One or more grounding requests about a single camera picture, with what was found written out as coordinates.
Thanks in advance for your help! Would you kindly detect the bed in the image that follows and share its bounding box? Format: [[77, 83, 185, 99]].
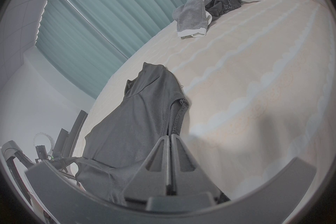
[[72, 0, 335, 205]]

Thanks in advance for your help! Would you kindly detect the pile of clothes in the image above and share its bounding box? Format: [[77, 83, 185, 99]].
[[172, 0, 263, 40]]

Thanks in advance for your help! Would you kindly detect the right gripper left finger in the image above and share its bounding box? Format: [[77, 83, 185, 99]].
[[122, 135, 171, 204]]

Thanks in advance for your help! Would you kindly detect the black T-shirt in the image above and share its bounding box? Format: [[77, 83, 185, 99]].
[[75, 62, 190, 205]]

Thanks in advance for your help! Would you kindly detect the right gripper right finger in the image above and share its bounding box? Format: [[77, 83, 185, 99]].
[[171, 134, 232, 204]]

